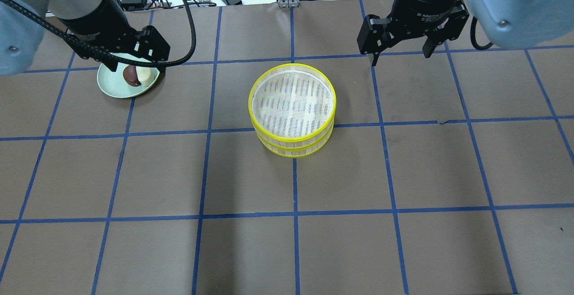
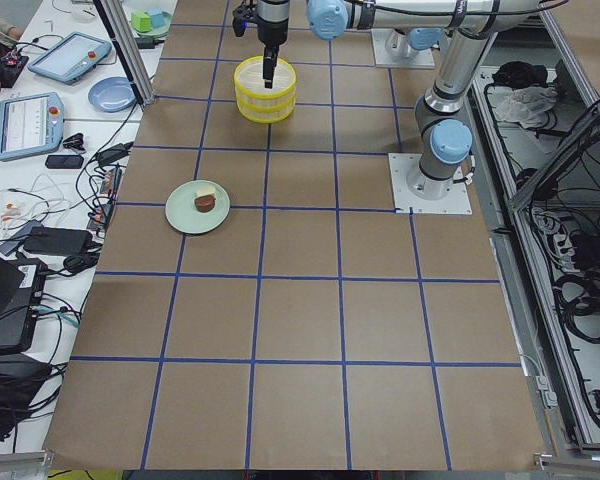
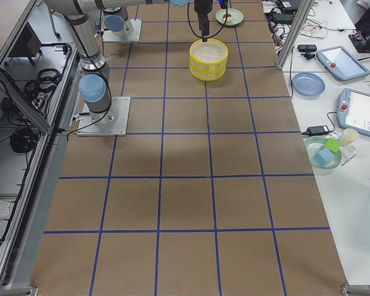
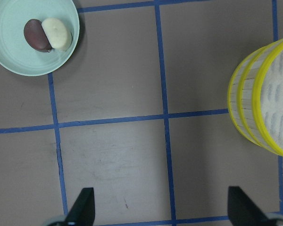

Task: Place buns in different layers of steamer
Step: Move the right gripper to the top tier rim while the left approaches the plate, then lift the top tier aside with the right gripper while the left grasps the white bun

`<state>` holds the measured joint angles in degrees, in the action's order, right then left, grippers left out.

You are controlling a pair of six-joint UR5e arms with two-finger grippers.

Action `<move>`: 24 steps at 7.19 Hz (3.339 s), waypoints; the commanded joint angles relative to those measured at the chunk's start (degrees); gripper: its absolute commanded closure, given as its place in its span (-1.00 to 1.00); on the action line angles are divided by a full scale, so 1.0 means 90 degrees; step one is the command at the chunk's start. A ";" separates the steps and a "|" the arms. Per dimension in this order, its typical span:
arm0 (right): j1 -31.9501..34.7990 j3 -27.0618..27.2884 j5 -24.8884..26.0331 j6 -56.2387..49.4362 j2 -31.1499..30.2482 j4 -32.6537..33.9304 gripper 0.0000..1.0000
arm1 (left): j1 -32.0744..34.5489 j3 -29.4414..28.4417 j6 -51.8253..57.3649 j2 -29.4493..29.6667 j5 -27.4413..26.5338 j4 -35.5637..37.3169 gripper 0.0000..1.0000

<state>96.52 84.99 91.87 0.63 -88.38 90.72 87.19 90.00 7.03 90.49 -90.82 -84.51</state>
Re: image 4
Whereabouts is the dark brown bun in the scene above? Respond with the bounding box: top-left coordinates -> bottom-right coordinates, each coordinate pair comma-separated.
24,19 -> 52,52

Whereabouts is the yellow bamboo steamer layer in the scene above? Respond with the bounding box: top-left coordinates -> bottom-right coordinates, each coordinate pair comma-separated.
227,47 -> 266,146
252,39 -> 283,157

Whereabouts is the white bun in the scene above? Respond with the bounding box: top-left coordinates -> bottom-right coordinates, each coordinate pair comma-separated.
42,18 -> 72,51

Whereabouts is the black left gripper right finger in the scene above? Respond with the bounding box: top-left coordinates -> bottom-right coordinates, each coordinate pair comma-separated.
227,186 -> 273,226

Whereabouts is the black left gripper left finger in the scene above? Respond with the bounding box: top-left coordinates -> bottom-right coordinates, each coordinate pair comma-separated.
64,187 -> 95,226

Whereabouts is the light green round plate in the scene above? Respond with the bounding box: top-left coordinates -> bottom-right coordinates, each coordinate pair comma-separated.
0,0 -> 80,76

